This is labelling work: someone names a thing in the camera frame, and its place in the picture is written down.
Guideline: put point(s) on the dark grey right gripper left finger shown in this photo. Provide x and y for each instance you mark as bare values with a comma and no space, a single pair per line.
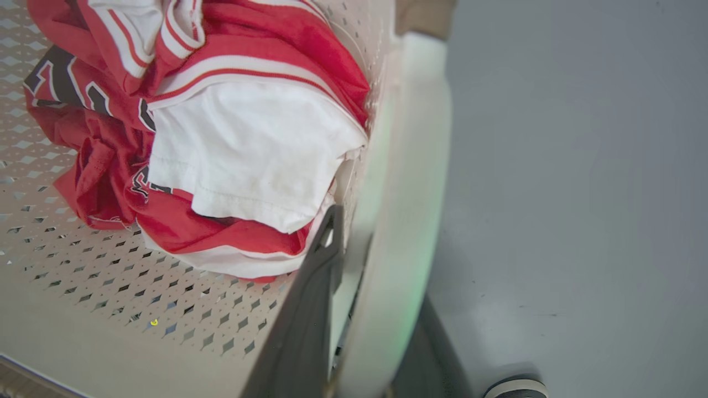
298,331

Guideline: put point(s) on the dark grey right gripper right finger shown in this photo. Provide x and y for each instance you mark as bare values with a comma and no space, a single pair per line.
428,365

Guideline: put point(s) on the white perforated plastic laundry basket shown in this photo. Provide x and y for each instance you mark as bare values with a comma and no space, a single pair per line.
398,166

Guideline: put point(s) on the black and white round object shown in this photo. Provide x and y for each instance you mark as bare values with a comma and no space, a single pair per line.
515,389

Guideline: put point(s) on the red and white sports jersey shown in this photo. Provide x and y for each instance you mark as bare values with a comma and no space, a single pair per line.
249,149

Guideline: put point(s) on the brown wooden furniture piece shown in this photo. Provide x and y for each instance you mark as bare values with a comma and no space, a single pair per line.
425,16

